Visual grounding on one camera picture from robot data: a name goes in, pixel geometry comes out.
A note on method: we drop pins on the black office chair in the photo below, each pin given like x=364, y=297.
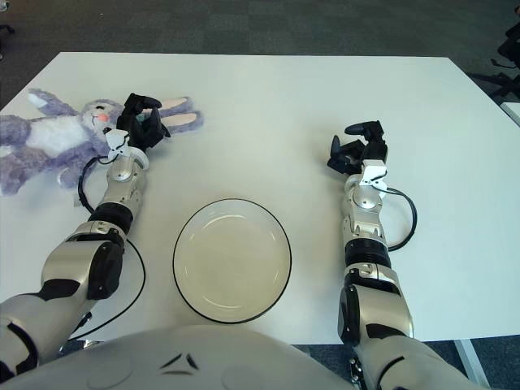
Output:
x=510, y=50

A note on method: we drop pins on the white neighbouring table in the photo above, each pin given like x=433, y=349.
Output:
x=512, y=113

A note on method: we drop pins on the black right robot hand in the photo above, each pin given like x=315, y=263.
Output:
x=373, y=146

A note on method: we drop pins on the white table leg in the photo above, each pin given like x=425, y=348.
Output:
x=467, y=357

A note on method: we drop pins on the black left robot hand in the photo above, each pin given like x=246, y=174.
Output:
x=140, y=130

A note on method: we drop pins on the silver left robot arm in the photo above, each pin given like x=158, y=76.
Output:
x=118, y=191

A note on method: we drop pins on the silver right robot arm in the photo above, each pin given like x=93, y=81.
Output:
x=365, y=203

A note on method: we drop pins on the white plate with black rim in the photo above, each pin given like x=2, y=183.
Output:
x=231, y=260

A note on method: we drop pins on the silver robot torso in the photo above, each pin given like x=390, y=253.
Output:
x=183, y=365

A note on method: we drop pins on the purple plush bunny doll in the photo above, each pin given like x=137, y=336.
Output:
x=53, y=134

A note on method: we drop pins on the black chair wheel base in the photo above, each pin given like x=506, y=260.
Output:
x=6, y=29

